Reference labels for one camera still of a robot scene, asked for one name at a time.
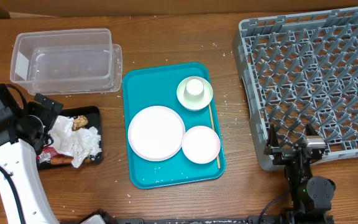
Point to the small white plate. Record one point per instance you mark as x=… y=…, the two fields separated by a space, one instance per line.
x=197 y=145

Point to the white napkin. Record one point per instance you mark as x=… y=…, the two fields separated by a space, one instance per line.
x=63 y=136
x=84 y=143

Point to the grey dishwasher rack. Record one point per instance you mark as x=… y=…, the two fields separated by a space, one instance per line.
x=301 y=69

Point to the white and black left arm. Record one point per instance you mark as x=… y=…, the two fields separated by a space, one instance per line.
x=21 y=191

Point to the black plastic tray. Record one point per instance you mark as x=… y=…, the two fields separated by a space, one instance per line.
x=94 y=120

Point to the brown food chunk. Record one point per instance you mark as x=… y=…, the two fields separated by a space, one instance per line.
x=79 y=122

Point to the red snack wrapper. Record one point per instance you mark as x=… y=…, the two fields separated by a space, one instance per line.
x=47 y=154

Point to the clear plastic storage bin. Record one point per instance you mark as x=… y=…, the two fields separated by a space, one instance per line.
x=65 y=62

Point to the large white plate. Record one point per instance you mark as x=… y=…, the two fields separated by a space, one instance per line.
x=155 y=133

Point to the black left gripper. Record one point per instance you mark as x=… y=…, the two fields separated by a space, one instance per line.
x=48 y=115

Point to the wooden chopstick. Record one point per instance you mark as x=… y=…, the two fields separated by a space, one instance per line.
x=216 y=140

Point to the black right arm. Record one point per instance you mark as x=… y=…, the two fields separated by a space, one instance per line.
x=310 y=195

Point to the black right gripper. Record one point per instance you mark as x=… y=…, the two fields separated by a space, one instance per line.
x=283 y=153

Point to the white cup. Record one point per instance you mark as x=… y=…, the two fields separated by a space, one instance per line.
x=195 y=87

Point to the white bowl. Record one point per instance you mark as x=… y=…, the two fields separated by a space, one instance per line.
x=194 y=103

